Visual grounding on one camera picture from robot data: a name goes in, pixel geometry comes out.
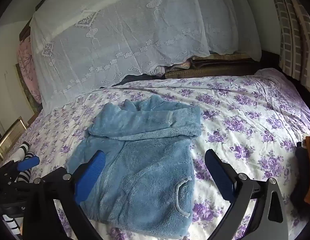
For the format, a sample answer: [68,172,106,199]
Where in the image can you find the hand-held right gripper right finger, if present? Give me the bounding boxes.
[204,149,288,240]

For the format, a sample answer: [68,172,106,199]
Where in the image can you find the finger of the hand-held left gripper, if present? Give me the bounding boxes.
[16,155,40,172]

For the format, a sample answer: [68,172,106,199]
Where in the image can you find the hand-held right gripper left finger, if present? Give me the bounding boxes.
[22,150,107,240]

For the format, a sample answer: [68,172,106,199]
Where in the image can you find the blue fleece jacket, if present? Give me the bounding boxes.
[66,95,202,237]

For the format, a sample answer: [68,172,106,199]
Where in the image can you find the striped black white cloth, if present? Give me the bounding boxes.
[10,141,37,183]

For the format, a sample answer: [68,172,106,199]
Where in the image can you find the purple floral bed sheet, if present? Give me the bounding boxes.
[0,69,310,240]

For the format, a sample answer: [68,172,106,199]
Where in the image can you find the pink patterned cloth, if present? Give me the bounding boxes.
[17,36,43,105]

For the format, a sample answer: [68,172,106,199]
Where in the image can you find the folded brown blankets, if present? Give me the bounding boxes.
[165,52,260,79]

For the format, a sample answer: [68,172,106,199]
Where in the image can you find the pale bundled cloth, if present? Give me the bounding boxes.
[154,59,193,78]

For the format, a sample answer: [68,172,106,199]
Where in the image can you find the white lace cover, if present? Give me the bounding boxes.
[29,0,262,112]

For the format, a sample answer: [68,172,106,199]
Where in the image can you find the grey checked curtain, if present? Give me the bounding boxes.
[266,0,310,93]

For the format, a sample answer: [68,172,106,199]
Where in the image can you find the gold picture frame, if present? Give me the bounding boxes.
[0,116,28,160]

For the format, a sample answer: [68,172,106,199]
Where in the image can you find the dark wooden bed frame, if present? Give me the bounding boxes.
[19,21,33,42]

